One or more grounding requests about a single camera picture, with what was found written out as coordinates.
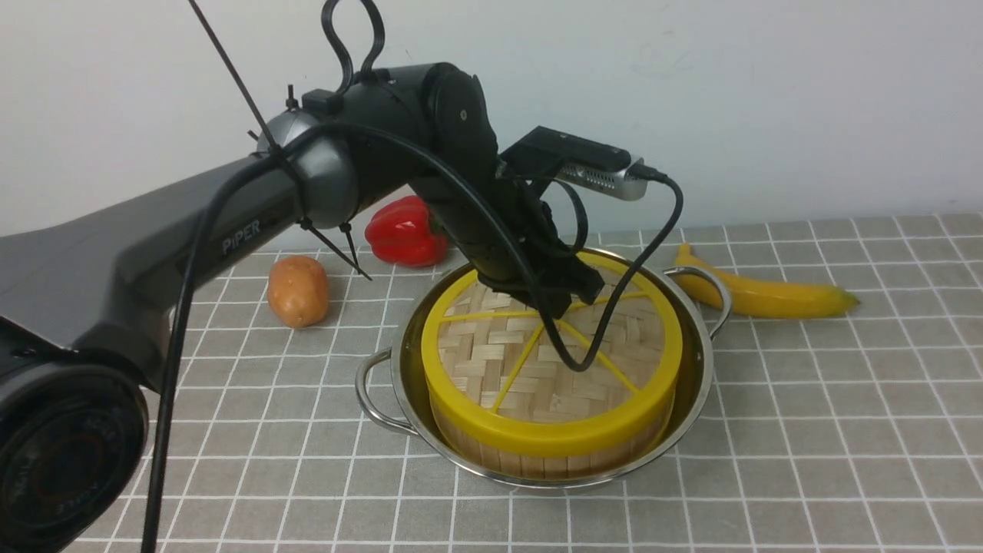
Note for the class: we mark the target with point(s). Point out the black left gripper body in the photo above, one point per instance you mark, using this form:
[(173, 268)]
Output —
[(555, 265)]

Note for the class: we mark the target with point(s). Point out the yellow bamboo steamer lid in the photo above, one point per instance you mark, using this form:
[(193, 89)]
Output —
[(486, 347)]

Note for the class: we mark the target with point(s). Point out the yellow bamboo steamer basket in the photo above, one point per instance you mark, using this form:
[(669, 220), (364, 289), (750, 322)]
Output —
[(552, 450)]

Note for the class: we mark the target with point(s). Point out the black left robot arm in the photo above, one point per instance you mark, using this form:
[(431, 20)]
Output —
[(94, 311)]

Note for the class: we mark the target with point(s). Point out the stainless steel pot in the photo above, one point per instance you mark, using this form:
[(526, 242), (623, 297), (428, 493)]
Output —
[(392, 390)]

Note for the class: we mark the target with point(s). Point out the red bell pepper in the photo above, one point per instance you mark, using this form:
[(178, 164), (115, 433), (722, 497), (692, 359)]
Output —
[(404, 233)]

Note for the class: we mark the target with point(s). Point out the brown potato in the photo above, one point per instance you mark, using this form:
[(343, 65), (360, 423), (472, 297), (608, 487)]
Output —
[(298, 291)]

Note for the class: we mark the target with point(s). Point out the yellow banana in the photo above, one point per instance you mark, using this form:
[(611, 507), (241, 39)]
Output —
[(775, 299)]

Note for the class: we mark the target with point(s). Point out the grey checked tablecloth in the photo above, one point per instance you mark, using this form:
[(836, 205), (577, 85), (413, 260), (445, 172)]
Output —
[(854, 434)]

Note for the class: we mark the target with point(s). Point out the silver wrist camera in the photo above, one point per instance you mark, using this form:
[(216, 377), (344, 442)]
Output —
[(545, 154)]

